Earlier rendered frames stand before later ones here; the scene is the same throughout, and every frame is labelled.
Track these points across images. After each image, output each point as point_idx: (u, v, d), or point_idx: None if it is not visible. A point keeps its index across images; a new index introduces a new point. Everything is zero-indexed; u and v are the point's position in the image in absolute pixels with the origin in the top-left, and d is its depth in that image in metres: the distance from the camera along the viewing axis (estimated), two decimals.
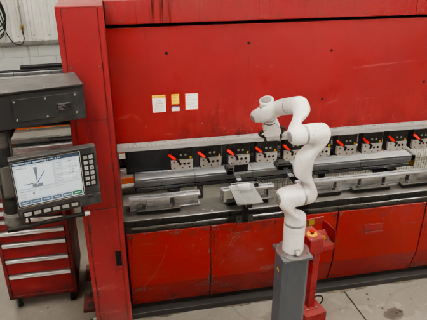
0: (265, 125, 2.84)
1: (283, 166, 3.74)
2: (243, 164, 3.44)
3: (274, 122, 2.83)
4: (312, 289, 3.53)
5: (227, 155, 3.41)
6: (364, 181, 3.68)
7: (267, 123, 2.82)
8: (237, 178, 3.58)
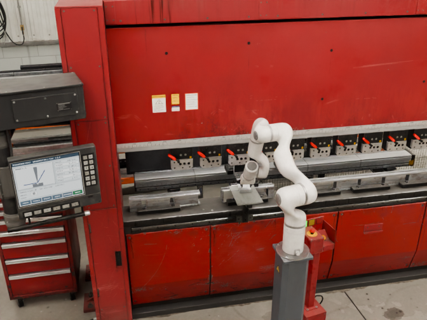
0: None
1: None
2: (243, 164, 3.44)
3: None
4: (312, 289, 3.53)
5: (227, 155, 3.41)
6: (364, 181, 3.68)
7: None
8: (237, 178, 3.58)
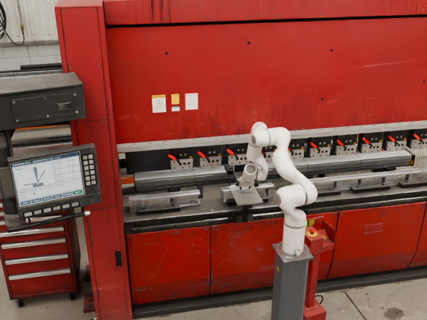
0: None
1: None
2: (243, 164, 3.44)
3: None
4: (312, 289, 3.53)
5: (227, 155, 3.41)
6: (364, 181, 3.68)
7: None
8: (237, 178, 3.58)
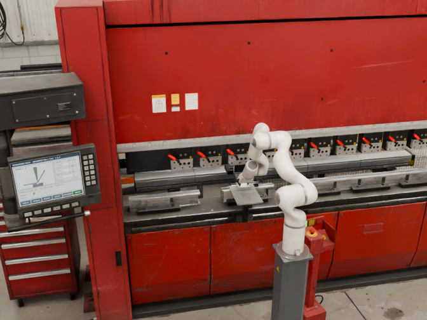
0: None
1: None
2: (243, 164, 3.44)
3: None
4: (312, 289, 3.53)
5: (227, 155, 3.41)
6: (364, 181, 3.68)
7: None
8: (237, 178, 3.58)
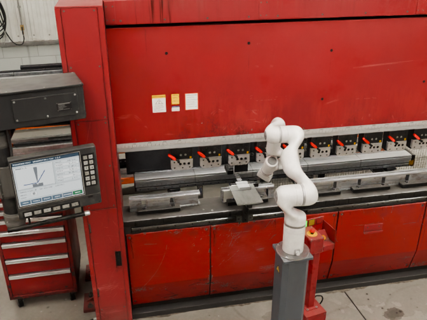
0: None
1: None
2: (243, 164, 3.44)
3: None
4: (312, 289, 3.53)
5: (227, 155, 3.41)
6: (364, 181, 3.68)
7: None
8: (237, 178, 3.58)
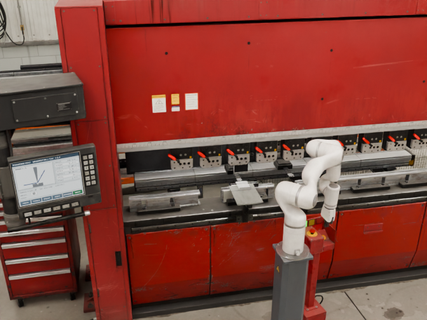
0: (323, 204, 3.25)
1: (283, 166, 3.74)
2: (243, 164, 3.44)
3: (328, 208, 3.20)
4: (312, 289, 3.53)
5: (227, 155, 3.41)
6: (364, 181, 3.68)
7: (323, 203, 3.23)
8: (237, 178, 3.58)
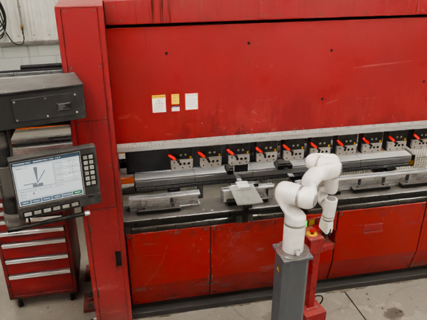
0: (321, 216, 3.31)
1: (283, 166, 3.74)
2: (243, 164, 3.44)
3: (326, 220, 3.26)
4: (312, 289, 3.53)
5: (227, 155, 3.41)
6: (364, 181, 3.68)
7: (321, 215, 3.28)
8: (237, 178, 3.58)
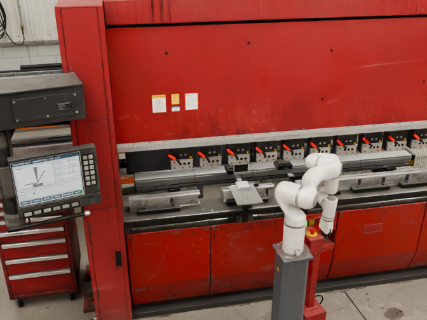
0: (321, 216, 3.31)
1: (283, 166, 3.74)
2: (243, 164, 3.44)
3: (326, 220, 3.26)
4: (312, 289, 3.53)
5: (227, 155, 3.41)
6: (364, 181, 3.68)
7: (321, 215, 3.28)
8: (237, 178, 3.58)
